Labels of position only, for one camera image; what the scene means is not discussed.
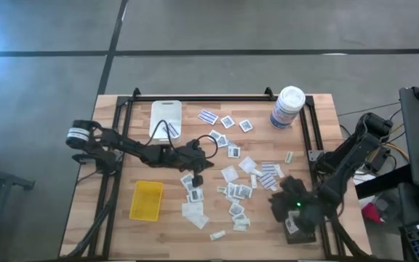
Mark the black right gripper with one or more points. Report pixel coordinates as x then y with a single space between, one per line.
304 211

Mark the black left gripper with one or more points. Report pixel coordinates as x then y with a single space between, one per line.
191 158

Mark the blue striped bandage packet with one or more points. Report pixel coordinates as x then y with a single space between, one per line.
208 116
171 130
267 180
268 167

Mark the white plastic bin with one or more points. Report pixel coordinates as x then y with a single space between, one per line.
164 113

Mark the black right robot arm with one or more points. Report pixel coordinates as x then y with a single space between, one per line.
347 160

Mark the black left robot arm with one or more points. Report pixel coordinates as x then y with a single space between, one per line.
122 143

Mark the dark grey plastic tray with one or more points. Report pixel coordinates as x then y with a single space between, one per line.
304 238

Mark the narrow white bandage packet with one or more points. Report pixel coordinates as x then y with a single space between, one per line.
254 180
279 171

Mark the red object on floor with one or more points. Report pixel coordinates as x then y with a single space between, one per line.
371 214

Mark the white paper sheet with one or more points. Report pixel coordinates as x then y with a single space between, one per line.
364 177

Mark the yellow plastic basket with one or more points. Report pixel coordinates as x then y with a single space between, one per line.
145 200

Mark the small crumpled white packet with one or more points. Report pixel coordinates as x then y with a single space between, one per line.
217 235

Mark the black desk beam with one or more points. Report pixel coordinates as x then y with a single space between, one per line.
384 183

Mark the black power adapter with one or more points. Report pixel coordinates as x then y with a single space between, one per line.
380 160

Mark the white wipes canister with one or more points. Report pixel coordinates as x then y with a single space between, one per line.
287 107

